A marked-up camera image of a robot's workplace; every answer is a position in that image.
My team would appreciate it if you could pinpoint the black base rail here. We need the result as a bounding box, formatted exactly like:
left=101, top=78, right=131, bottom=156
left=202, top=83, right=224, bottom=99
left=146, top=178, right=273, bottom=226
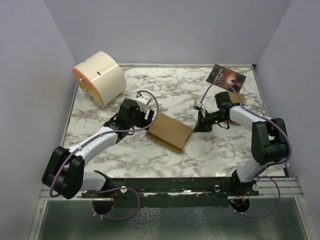
left=81, top=177, right=259, bottom=208

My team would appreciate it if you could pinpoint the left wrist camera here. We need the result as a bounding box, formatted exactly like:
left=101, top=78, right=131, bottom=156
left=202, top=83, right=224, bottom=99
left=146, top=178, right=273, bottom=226
left=135, top=92, right=151, bottom=113

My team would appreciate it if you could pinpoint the small folded cardboard box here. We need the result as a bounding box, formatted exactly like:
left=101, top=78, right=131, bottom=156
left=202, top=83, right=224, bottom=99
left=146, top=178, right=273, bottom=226
left=228, top=91, right=245, bottom=104

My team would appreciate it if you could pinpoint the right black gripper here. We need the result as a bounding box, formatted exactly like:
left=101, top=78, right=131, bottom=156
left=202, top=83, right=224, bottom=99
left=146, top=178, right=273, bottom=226
left=193, top=108, right=228, bottom=133

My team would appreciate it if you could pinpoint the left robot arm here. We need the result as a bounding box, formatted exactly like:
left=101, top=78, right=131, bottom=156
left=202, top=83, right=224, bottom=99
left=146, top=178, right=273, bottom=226
left=42, top=94, right=155, bottom=199

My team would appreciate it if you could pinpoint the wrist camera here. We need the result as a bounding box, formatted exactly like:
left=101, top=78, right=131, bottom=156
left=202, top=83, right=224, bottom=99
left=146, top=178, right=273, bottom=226
left=135, top=92, right=151, bottom=113
left=193, top=100, right=206, bottom=115

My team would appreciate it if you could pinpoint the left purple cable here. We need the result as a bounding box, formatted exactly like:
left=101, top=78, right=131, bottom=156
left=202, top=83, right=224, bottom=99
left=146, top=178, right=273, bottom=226
left=49, top=89, right=161, bottom=221

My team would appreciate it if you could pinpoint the dark book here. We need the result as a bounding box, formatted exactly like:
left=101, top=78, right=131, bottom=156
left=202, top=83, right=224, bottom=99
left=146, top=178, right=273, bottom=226
left=206, top=64, right=246, bottom=93

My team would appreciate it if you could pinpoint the cream cylindrical drum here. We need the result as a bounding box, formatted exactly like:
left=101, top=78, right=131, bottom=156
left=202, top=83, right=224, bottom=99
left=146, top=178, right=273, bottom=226
left=72, top=51, right=127, bottom=108

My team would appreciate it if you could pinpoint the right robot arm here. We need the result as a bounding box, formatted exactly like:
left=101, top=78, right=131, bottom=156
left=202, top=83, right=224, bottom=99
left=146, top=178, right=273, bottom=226
left=193, top=91, right=291, bottom=196

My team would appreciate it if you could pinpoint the brown cardboard box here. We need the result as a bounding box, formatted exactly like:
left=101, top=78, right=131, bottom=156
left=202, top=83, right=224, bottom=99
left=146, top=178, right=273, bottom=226
left=146, top=113, right=193, bottom=154

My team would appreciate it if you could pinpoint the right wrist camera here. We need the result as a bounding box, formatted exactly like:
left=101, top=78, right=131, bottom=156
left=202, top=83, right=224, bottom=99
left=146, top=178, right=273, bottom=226
left=193, top=100, right=206, bottom=115

